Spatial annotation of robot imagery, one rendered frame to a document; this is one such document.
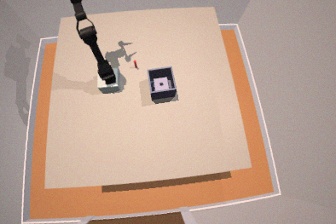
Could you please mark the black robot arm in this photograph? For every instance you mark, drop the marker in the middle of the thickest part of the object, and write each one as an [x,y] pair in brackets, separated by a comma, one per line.
[88,34]

